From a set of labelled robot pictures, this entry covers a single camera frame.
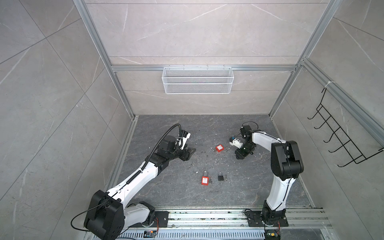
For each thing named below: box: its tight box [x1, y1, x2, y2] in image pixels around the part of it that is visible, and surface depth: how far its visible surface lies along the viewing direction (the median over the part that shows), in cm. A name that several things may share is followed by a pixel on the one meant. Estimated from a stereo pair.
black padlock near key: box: [218, 171, 225, 182], surface depth 89 cm
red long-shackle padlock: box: [201, 170, 210, 186], surface depth 87 cm
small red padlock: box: [215, 144, 225, 153], surface depth 102 cm
